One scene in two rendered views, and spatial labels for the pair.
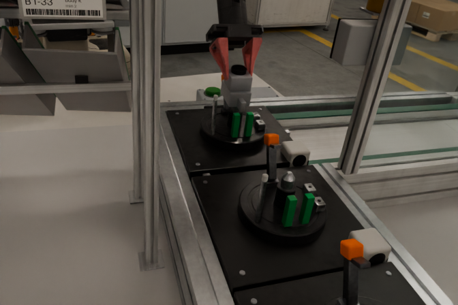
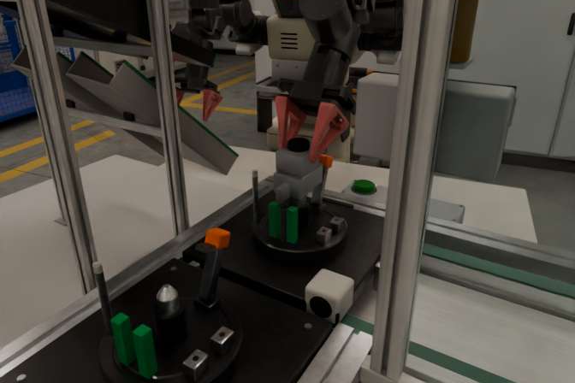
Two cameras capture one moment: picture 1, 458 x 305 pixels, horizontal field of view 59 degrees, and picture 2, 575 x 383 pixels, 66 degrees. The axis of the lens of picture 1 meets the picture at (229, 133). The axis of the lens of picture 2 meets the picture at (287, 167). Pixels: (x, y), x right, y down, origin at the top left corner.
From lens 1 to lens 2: 0.59 m
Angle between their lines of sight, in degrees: 46
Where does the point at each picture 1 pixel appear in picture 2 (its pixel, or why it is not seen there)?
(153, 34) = (38, 50)
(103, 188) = not seen: hidden behind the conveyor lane
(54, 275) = (40, 294)
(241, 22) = (317, 79)
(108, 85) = (145, 127)
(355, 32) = (366, 93)
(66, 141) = (210, 197)
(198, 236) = (79, 316)
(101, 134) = not seen: hidden behind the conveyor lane
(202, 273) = (14, 351)
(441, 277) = not seen: outside the picture
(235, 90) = (281, 171)
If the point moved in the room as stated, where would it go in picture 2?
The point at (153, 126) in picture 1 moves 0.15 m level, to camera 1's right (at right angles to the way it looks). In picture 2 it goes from (62, 162) to (104, 209)
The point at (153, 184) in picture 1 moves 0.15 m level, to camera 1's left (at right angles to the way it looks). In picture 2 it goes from (78, 233) to (50, 191)
